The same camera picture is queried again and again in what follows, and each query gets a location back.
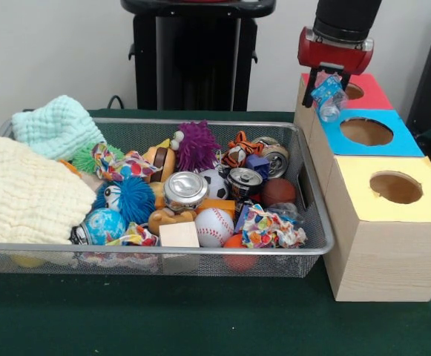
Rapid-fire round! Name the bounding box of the wooden box with three holes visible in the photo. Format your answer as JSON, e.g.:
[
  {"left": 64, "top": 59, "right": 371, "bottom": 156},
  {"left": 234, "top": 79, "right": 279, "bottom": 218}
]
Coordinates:
[{"left": 293, "top": 72, "right": 431, "bottom": 303}]

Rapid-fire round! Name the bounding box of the mint green cloth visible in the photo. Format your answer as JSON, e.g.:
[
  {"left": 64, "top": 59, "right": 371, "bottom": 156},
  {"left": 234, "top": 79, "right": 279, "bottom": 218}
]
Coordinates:
[{"left": 11, "top": 95, "right": 107, "bottom": 161}]

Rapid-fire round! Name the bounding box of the black cable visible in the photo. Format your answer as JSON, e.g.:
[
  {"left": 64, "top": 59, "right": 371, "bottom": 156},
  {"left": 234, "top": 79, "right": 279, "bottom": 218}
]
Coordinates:
[{"left": 106, "top": 95, "right": 127, "bottom": 111}]

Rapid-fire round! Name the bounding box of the white baseball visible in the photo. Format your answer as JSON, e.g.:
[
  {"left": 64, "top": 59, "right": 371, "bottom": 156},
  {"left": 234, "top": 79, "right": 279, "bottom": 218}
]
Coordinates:
[{"left": 194, "top": 206, "right": 235, "bottom": 248}]

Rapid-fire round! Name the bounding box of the crushed silver can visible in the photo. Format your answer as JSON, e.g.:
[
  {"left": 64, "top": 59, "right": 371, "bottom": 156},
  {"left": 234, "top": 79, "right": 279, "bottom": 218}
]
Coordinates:
[{"left": 162, "top": 171, "right": 211, "bottom": 212}]

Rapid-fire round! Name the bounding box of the clear packet with blue label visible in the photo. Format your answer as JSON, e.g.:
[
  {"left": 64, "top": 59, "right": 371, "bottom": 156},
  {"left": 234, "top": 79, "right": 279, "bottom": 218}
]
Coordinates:
[{"left": 310, "top": 73, "right": 349, "bottom": 122}]

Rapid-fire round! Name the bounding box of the toy hamburger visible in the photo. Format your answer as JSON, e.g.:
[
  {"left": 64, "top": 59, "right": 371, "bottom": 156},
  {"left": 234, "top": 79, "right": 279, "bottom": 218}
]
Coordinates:
[{"left": 140, "top": 139, "right": 177, "bottom": 183}]

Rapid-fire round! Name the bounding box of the small soccer ball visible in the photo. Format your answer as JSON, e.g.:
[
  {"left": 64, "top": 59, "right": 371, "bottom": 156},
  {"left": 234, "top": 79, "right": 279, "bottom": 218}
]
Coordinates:
[{"left": 199, "top": 168, "right": 230, "bottom": 200}]

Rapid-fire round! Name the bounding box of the purple spiky eyed toy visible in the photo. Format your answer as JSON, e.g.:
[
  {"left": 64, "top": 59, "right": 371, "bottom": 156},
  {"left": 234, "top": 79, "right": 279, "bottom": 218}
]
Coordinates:
[{"left": 173, "top": 120, "right": 222, "bottom": 172}]

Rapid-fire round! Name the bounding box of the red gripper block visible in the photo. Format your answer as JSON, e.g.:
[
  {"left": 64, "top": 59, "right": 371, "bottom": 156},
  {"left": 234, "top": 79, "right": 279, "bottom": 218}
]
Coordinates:
[{"left": 297, "top": 26, "right": 375, "bottom": 109}]

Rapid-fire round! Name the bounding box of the crumpled colourful paper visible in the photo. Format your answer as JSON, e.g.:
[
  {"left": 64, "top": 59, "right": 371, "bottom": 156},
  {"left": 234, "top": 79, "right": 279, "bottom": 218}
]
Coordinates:
[{"left": 237, "top": 203, "right": 309, "bottom": 249}]

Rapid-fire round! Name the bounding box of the shallow mesh bin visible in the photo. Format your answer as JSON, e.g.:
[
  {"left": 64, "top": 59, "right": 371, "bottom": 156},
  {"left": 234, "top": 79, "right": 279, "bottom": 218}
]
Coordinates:
[{"left": 0, "top": 115, "right": 335, "bottom": 279}]

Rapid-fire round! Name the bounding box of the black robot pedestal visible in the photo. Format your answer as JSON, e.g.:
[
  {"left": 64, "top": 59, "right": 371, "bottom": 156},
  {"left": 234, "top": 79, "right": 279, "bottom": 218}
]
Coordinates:
[{"left": 120, "top": 0, "right": 277, "bottom": 111}]

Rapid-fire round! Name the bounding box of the blue spiky eyed toy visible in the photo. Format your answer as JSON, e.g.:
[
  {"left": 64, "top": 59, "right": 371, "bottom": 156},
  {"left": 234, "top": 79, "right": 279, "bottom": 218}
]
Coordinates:
[{"left": 94, "top": 176, "right": 157, "bottom": 225}]

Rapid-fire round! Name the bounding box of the cream waffle cloth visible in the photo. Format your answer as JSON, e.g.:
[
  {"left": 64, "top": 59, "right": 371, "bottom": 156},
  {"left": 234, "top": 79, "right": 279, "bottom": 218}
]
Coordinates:
[{"left": 0, "top": 136, "right": 97, "bottom": 245}]

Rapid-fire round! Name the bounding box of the black orange drink can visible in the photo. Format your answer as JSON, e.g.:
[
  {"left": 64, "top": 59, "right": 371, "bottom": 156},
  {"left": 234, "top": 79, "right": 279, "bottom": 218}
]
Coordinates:
[{"left": 226, "top": 167, "right": 263, "bottom": 201}]

